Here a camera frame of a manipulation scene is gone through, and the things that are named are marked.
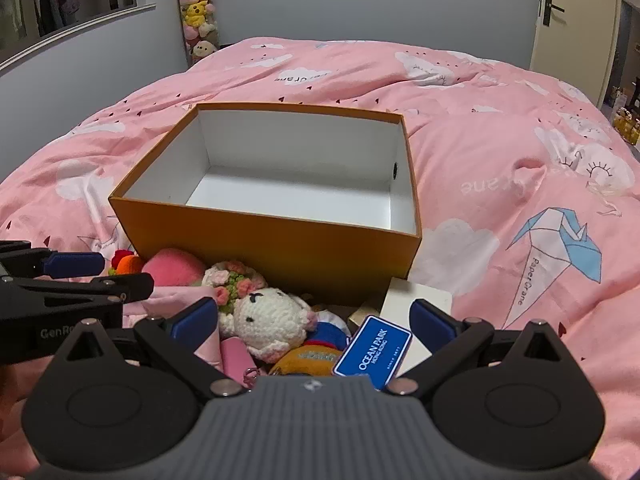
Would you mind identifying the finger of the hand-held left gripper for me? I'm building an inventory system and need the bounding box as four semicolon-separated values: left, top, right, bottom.
0;241;106;279
0;273;155;321

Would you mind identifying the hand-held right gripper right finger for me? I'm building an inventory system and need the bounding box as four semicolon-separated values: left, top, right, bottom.
386;299;581;396

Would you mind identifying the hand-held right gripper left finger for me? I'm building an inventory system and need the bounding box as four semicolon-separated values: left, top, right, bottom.
50;297;250;397

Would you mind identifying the small orange red plush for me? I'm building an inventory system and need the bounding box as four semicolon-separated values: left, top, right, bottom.
109;249;146;277

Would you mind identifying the white box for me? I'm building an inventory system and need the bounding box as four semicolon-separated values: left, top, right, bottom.
379;277;453;376

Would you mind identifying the pink fluffy plush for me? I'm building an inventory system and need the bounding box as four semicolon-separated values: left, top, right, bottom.
145;248;207;288

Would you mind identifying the pink leather wallet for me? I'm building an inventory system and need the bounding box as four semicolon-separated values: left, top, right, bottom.
220;338;257;387

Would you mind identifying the blue rectangular keychain tag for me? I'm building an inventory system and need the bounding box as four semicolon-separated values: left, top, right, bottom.
332;315;413;391

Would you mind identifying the white crochet bear with flowers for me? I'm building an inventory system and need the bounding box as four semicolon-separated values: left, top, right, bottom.
202;260;321;361

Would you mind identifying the orange cardboard box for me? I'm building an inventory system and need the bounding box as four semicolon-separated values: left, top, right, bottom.
108;102;423;306

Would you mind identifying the brown bear plush sailor outfit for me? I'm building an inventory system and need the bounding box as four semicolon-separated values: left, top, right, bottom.
270;310;353;378

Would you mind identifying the pink printed blanket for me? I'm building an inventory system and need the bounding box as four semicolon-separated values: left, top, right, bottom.
0;37;640;480

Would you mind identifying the stack of plush toys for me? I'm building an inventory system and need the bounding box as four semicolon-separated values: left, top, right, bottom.
177;0;221;66

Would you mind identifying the row of bottles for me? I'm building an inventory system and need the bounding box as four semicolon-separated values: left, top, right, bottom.
607;77;640;146

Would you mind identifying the cream door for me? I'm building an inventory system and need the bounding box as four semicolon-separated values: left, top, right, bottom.
530;0;626;106

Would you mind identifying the black door handle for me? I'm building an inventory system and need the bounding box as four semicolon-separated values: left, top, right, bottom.
539;0;566;27

